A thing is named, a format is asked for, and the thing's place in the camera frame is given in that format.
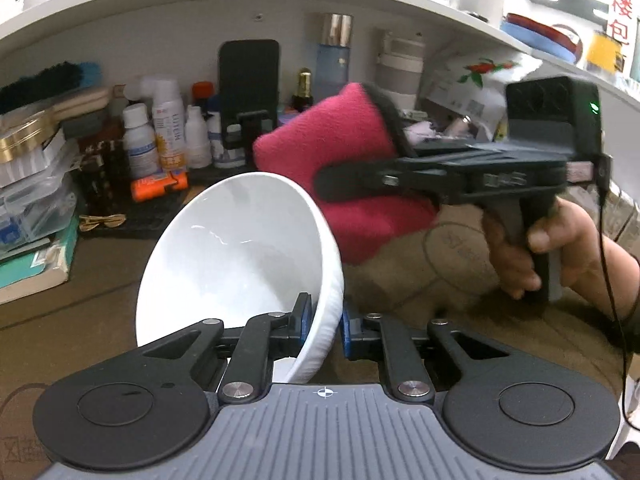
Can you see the red and blue round stack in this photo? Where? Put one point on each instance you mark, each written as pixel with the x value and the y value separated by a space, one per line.
pixel 540 35

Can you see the white jar with blue print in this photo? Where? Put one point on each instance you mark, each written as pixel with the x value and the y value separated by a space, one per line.
pixel 220 145

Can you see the black ribbed mat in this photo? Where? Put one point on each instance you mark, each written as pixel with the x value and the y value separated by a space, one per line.
pixel 145 217

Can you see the white curved shelf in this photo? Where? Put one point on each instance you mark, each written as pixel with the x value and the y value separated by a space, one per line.
pixel 200 10

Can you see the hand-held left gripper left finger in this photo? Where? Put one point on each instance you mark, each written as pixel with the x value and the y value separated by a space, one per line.
pixel 301 317

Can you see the black smartphone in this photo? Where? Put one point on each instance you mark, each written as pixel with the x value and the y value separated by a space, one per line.
pixel 248 75

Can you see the tall blue bottle silver cap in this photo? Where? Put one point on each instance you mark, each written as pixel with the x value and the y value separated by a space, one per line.
pixel 334 65

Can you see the small gold-capped perfume bottle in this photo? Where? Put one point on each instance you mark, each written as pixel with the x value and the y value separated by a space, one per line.
pixel 302 90

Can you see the white bottle with blue label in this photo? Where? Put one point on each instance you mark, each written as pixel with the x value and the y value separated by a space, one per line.
pixel 140 145

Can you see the person's right hand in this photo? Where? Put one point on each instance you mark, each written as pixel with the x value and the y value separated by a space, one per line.
pixel 580 240

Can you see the white round-capped bottle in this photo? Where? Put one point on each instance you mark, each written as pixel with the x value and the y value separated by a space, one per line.
pixel 137 91

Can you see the white striped box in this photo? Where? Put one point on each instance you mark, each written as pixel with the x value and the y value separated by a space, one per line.
pixel 25 165

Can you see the clear plastic storage box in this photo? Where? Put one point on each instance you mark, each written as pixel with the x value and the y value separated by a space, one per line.
pixel 35 210

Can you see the orange packet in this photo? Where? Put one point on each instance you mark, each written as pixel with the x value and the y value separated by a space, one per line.
pixel 157 187

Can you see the small plain white bottle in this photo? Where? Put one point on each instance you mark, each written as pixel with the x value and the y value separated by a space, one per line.
pixel 198 140

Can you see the yellow container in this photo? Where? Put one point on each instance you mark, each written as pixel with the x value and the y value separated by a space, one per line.
pixel 602 50

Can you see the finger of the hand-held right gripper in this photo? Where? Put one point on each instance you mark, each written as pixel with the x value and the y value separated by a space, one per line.
pixel 360 180
pixel 395 125

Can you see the black gold-studded box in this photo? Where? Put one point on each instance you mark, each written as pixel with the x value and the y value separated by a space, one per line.
pixel 102 175

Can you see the teal book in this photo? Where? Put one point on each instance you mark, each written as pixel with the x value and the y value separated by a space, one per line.
pixel 30 275

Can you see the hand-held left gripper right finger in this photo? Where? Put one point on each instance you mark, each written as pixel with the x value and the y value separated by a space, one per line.
pixel 346 335

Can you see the person's right forearm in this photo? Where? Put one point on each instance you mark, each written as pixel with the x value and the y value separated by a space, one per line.
pixel 632 290

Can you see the beige wooden brush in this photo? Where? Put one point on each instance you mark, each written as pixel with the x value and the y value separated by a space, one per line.
pixel 82 102

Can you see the gold hair clip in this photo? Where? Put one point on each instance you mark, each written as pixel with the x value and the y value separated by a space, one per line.
pixel 102 222

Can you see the floral printed package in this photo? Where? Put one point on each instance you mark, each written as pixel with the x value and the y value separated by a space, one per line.
pixel 465 85

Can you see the black phone stand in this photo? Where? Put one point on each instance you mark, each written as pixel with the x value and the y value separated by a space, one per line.
pixel 247 122

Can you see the red-capped bottle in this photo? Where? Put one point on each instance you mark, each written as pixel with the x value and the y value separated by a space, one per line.
pixel 202 92

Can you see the white insulated tumbler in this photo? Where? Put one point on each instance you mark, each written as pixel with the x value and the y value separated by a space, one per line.
pixel 400 70

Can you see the white sign with red print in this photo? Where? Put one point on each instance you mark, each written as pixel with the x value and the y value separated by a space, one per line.
pixel 622 20

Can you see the white ribbed bowl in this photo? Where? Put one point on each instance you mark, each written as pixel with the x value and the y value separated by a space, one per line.
pixel 225 260

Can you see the red cleaning cloth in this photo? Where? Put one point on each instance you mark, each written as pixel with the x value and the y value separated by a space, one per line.
pixel 320 135

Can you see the round gold tin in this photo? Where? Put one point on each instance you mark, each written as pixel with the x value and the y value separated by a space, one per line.
pixel 22 135

